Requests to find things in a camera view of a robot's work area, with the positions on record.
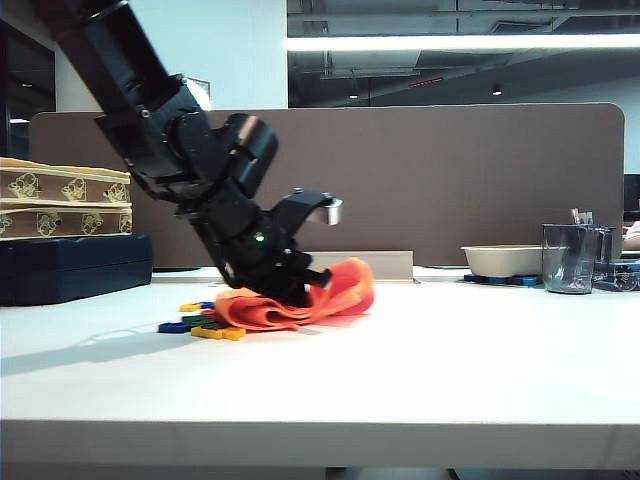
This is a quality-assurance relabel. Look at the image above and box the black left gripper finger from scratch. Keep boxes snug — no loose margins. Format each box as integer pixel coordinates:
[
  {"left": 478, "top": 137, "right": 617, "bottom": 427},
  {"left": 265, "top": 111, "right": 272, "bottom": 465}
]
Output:
[
  {"left": 298, "top": 267, "right": 334, "bottom": 291},
  {"left": 277, "top": 280, "right": 314, "bottom": 308}
]

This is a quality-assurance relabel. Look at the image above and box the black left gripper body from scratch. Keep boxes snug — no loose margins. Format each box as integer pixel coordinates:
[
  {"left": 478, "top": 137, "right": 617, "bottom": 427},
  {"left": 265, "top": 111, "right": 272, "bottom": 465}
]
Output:
[{"left": 190, "top": 192, "right": 315, "bottom": 301}]

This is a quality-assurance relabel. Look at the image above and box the orange cloth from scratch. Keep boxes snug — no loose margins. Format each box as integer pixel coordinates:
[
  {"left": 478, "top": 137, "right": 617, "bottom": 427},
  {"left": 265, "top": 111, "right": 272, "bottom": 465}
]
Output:
[{"left": 213, "top": 256, "right": 377, "bottom": 333}]

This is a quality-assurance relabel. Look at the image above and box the brown desk partition panel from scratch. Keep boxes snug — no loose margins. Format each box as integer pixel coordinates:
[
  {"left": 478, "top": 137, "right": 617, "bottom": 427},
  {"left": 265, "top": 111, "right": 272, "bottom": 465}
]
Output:
[{"left": 28, "top": 102, "right": 628, "bottom": 269}]

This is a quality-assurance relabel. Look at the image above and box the dark blue case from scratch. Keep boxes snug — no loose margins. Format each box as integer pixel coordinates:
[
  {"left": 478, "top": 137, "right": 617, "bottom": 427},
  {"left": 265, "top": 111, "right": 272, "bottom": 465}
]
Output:
[{"left": 0, "top": 233, "right": 155, "bottom": 308}]

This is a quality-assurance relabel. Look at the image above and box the blue mat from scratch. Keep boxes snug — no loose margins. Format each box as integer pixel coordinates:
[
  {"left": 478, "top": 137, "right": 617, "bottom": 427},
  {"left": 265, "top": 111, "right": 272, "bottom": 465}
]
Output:
[{"left": 462, "top": 272, "right": 547, "bottom": 289}]

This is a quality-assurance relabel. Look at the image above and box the beige paper bowl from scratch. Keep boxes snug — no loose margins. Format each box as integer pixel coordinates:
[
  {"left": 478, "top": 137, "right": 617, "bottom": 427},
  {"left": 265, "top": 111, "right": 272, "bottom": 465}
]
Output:
[{"left": 460, "top": 244, "right": 547, "bottom": 279}]

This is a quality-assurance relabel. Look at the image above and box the yellow patterned box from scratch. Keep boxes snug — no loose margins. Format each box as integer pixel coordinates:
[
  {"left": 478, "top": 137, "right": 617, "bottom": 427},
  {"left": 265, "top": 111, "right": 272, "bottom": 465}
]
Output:
[
  {"left": 0, "top": 156, "right": 133, "bottom": 207},
  {"left": 0, "top": 199, "right": 135, "bottom": 241}
]

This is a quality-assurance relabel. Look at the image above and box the clear plastic measuring cup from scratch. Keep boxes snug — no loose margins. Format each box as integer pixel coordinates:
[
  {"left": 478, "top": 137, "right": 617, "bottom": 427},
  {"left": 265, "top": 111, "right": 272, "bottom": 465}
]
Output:
[{"left": 541, "top": 223, "right": 618, "bottom": 295}]

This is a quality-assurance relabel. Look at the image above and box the ceiling light strip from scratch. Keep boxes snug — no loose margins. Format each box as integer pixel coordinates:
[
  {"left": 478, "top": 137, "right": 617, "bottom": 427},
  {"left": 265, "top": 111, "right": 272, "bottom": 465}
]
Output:
[{"left": 286, "top": 33, "right": 640, "bottom": 52}]

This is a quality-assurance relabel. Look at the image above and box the clear plastic box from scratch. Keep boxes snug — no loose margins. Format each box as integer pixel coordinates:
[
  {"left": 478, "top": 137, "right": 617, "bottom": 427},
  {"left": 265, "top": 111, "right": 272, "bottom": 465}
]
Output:
[{"left": 593, "top": 258, "right": 640, "bottom": 293}]

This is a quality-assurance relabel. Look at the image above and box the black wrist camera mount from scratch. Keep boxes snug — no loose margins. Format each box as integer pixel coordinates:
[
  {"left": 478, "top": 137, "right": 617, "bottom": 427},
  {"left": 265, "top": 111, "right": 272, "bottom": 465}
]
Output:
[{"left": 269, "top": 187, "right": 345, "bottom": 251}]

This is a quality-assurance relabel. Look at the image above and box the silver wall plate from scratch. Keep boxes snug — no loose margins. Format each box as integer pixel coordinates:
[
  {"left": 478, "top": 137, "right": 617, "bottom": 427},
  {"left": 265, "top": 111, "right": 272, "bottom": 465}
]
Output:
[{"left": 182, "top": 77, "right": 213, "bottom": 112}]

